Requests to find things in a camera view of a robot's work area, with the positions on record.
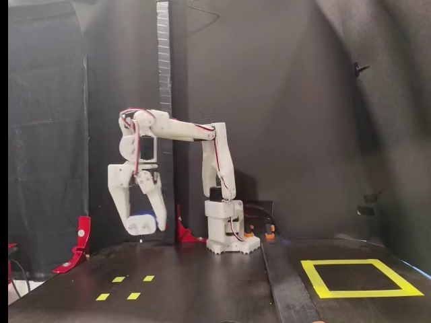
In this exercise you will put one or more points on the black spring clip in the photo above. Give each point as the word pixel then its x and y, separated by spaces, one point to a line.
pixel 370 198
pixel 357 69

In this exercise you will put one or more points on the black backdrop cloth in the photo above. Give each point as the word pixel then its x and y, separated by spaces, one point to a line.
pixel 286 117

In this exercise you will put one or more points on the white robot arm with base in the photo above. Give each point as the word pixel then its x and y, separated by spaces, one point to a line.
pixel 188 129

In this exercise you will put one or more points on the black rectangular box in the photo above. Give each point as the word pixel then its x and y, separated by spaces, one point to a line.
pixel 262 210

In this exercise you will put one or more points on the blue and white charger block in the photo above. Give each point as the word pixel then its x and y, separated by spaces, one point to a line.
pixel 141 225

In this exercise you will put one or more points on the black flat table strip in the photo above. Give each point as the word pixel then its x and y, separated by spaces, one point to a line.
pixel 286 292

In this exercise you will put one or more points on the blue tape piece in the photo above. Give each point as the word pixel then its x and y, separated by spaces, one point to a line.
pixel 288 241

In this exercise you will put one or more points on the red clamp piece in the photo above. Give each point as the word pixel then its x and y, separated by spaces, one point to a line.
pixel 12 246

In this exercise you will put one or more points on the tall black foam post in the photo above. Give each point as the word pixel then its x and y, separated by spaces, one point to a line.
pixel 165 67

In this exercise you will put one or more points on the yellow tape square outline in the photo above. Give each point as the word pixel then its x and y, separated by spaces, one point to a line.
pixel 353 293

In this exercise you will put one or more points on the red angled metal bracket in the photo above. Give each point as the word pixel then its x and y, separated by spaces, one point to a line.
pixel 84 232

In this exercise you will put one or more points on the black mesh fabric panel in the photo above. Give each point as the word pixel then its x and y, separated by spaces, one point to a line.
pixel 47 134

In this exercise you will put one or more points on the red corner bracket with bolt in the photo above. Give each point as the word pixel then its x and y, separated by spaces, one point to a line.
pixel 183 232

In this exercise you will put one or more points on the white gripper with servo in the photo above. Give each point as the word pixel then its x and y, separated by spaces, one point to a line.
pixel 118 177

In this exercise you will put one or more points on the small yellow tape marker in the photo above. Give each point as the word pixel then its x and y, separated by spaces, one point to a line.
pixel 118 279
pixel 102 297
pixel 149 278
pixel 133 296

